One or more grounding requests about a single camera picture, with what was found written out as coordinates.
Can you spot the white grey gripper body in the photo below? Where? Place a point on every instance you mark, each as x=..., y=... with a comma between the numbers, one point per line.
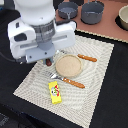
x=32, y=43

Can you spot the wooden handled knife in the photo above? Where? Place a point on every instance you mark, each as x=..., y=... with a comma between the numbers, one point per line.
x=80, y=56

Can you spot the grey cooking pot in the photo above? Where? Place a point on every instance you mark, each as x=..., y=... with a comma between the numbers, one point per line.
x=91, y=12

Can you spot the brown sausage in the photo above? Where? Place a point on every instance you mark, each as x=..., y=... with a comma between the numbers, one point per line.
x=48, y=62

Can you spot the pink wooden board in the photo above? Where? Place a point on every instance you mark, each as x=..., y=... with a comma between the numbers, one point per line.
x=107, y=27

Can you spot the grey saucepan with handle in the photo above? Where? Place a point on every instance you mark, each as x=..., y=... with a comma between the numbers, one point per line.
x=67, y=11

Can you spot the beige bowl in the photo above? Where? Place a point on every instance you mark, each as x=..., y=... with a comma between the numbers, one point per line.
x=123, y=14

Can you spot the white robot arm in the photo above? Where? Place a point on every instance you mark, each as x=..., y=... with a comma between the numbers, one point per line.
x=36, y=12

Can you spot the yellow butter box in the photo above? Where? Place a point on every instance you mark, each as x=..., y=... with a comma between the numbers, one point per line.
x=54, y=92

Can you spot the round beige plate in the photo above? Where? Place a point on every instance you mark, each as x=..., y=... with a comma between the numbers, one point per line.
x=69, y=66

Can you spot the wooden handled fork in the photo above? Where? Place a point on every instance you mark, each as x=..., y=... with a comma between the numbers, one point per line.
x=54, y=76

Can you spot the woven white placemat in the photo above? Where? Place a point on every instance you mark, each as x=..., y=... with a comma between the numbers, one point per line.
x=77, y=104

